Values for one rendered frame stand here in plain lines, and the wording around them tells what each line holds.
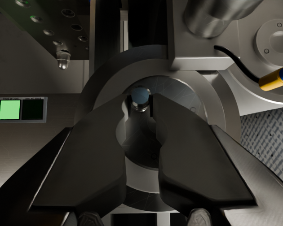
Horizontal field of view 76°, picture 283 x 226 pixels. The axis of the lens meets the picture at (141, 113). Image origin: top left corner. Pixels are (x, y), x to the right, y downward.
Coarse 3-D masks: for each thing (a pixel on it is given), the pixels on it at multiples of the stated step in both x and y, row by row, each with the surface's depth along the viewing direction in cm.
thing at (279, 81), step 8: (216, 48) 13; (224, 48) 13; (232, 56) 12; (240, 64) 12; (248, 72) 12; (272, 72) 10; (280, 72) 9; (256, 80) 11; (264, 80) 10; (272, 80) 10; (280, 80) 9; (264, 88) 11; (272, 88) 10
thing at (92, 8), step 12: (96, 0) 18; (108, 0) 26; (96, 12) 18; (108, 12) 26; (96, 24) 18; (108, 24) 26; (96, 36) 18; (108, 36) 26; (96, 48) 18; (108, 48) 25; (96, 60) 18
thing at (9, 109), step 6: (6, 102) 48; (12, 102) 48; (18, 102) 49; (0, 108) 48; (6, 108) 48; (12, 108) 48; (18, 108) 48; (0, 114) 48; (6, 114) 48; (12, 114) 48; (18, 114) 48
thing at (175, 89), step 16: (144, 80) 14; (160, 80) 14; (176, 80) 14; (176, 96) 14; (192, 96) 14; (144, 112) 14; (128, 128) 14; (144, 128) 14; (128, 144) 14; (144, 144) 14; (160, 144) 14; (144, 160) 14
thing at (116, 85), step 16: (144, 64) 16; (160, 64) 16; (112, 80) 16; (128, 80) 16; (192, 80) 16; (112, 96) 16; (208, 96) 16; (208, 112) 16; (224, 128) 15; (128, 160) 15; (128, 176) 15; (144, 176) 15
